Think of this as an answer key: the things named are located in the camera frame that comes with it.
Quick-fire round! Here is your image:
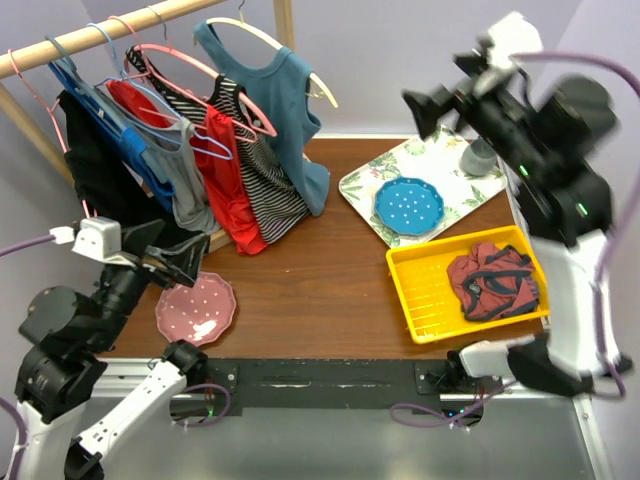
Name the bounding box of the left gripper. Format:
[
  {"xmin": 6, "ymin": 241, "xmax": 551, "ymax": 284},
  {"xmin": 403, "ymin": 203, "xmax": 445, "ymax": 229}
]
[{"xmin": 88, "ymin": 218, "xmax": 208, "ymax": 348}]

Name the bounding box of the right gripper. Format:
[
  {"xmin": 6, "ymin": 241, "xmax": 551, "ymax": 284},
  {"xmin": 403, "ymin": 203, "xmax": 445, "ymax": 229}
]
[{"xmin": 406, "ymin": 53, "xmax": 550, "ymax": 178}]

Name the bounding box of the cream hanger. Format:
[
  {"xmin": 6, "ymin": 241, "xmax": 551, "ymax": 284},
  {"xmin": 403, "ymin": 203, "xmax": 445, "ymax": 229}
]
[{"xmin": 206, "ymin": 0, "xmax": 339, "ymax": 109}]

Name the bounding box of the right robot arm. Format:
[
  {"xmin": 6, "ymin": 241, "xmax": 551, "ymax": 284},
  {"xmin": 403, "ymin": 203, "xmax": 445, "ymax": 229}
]
[{"xmin": 402, "ymin": 54, "xmax": 639, "ymax": 397}]

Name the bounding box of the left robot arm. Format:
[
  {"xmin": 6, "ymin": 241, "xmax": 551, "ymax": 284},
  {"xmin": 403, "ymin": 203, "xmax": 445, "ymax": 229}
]
[{"xmin": 1, "ymin": 216, "xmax": 210, "ymax": 479}]

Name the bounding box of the red tank top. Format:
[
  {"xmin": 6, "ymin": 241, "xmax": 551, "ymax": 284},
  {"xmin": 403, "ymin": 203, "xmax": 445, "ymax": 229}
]
[{"xmin": 106, "ymin": 80, "xmax": 267, "ymax": 255}]

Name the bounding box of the black tank top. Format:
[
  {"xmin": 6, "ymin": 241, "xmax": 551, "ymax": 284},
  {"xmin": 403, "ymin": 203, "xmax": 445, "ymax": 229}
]
[{"xmin": 58, "ymin": 91, "xmax": 175, "ymax": 228}]

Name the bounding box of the grey tank top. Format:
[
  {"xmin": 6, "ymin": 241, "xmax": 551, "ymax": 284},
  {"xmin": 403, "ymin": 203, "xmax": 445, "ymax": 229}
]
[{"xmin": 141, "ymin": 119, "xmax": 220, "ymax": 234}]

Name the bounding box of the royal blue tank top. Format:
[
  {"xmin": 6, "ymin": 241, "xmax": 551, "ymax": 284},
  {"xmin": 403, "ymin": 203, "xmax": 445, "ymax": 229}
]
[{"xmin": 48, "ymin": 60, "xmax": 175, "ymax": 214}]

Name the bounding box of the light blue hanger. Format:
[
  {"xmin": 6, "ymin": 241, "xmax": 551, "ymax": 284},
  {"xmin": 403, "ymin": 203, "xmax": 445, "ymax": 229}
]
[{"xmin": 85, "ymin": 22, "xmax": 234, "ymax": 161}]

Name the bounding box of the striped tank top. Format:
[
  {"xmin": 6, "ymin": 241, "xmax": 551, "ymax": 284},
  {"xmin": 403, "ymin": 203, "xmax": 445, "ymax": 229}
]
[{"xmin": 125, "ymin": 47, "xmax": 310, "ymax": 244}]

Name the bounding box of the maroon tank top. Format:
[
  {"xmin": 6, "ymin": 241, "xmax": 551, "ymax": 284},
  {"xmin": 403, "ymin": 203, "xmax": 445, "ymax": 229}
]
[{"xmin": 447, "ymin": 242, "xmax": 540, "ymax": 323}]

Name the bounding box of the grey blue hanger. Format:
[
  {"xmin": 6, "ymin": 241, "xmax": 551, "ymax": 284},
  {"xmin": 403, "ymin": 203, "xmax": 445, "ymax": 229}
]
[{"xmin": 45, "ymin": 35, "xmax": 129, "ymax": 142}]

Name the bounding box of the pink hanger with striped top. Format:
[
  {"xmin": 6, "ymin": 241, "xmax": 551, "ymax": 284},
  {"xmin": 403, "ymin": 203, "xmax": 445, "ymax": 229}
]
[{"xmin": 108, "ymin": 15, "xmax": 277, "ymax": 138}]

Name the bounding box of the pink hanger with black top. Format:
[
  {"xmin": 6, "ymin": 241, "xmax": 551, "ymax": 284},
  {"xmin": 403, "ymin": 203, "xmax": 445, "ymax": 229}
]
[{"xmin": 6, "ymin": 48, "xmax": 100, "ymax": 226}]

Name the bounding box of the floral serving tray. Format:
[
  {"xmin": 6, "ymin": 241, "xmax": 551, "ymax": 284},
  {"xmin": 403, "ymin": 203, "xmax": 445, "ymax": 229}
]
[{"xmin": 338, "ymin": 126, "xmax": 507, "ymax": 248}]

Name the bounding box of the grey cup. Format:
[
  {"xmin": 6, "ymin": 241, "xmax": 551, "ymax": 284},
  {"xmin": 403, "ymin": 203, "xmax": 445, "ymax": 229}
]
[{"xmin": 460, "ymin": 138, "xmax": 498, "ymax": 177}]

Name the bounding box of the pink dotted plate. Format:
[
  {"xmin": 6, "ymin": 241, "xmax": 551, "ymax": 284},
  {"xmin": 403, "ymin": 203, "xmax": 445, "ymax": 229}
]
[{"xmin": 155, "ymin": 272, "xmax": 237, "ymax": 347}]

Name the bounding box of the blue dotted plate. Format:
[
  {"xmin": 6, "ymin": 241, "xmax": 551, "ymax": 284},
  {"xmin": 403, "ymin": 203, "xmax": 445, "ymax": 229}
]
[{"xmin": 374, "ymin": 177, "xmax": 445, "ymax": 236}]

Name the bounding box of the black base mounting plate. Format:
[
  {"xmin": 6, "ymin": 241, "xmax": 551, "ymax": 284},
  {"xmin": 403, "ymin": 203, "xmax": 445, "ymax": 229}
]
[{"xmin": 203, "ymin": 358, "xmax": 501, "ymax": 416}]

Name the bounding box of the yellow plastic bin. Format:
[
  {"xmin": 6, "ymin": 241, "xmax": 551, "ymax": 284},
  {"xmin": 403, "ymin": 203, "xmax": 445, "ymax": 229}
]
[{"xmin": 386, "ymin": 225, "xmax": 550, "ymax": 344}]

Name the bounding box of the wooden clothes rack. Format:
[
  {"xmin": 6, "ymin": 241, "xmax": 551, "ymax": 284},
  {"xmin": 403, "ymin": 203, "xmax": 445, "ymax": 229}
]
[{"xmin": 0, "ymin": 0, "xmax": 296, "ymax": 256}]

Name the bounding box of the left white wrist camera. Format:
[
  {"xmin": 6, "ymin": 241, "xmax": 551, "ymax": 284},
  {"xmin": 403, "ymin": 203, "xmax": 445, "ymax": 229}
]
[{"xmin": 72, "ymin": 216, "xmax": 135, "ymax": 267}]

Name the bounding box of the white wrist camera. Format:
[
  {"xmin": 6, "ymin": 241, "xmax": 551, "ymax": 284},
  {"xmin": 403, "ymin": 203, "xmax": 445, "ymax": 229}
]
[
  {"xmin": 72, "ymin": 216, "xmax": 135, "ymax": 267},
  {"xmin": 473, "ymin": 11, "xmax": 543, "ymax": 98}
]

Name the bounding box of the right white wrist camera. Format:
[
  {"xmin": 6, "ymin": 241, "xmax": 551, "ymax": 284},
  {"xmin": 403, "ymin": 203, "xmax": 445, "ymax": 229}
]
[{"xmin": 473, "ymin": 11, "xmax": 543, "ymax": 98}]

